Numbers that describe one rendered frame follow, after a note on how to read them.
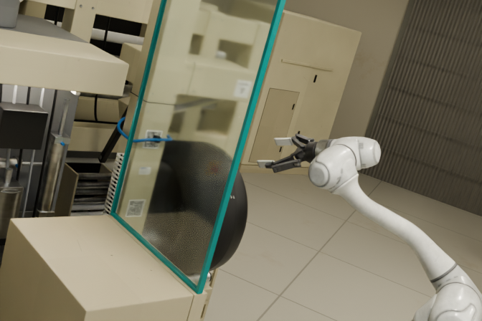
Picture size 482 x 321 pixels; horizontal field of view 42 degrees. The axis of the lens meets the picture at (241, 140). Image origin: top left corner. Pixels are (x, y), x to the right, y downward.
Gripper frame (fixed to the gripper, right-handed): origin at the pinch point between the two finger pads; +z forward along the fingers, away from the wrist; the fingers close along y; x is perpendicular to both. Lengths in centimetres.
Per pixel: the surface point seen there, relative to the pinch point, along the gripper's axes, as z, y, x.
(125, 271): 13, -67, 5
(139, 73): 48, 4, 35
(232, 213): 30.3, -0.2, -30.7
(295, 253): 176, 196, -256
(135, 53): 70, 27, 33
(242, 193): 29.9, 10.3, -28.2
